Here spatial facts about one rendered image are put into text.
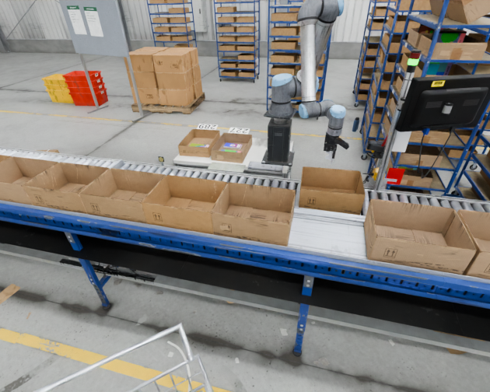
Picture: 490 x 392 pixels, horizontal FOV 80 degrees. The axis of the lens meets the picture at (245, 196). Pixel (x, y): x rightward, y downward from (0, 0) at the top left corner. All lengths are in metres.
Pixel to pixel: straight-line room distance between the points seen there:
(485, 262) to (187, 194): 1.52
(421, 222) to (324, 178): 0.72
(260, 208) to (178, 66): 4.45
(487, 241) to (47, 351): 2.73
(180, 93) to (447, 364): 5.37
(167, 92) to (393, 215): 5.06
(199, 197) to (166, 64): 4.36
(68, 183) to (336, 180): 1.88
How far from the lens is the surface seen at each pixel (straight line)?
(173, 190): 1.87
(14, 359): 2.67
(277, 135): 2.38
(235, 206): 1.75
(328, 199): 1.91
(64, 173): 2.33
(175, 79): 5.95
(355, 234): 1.66
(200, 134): 2.97
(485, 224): 1.86
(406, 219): 1.75
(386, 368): 2.29
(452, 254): 1.54
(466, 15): 2.54
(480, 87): 2.10
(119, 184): 2.08
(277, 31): 5.38
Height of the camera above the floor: 1.95
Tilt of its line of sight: 35 degrees down
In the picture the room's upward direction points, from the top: 2 degrees counter-clockwise
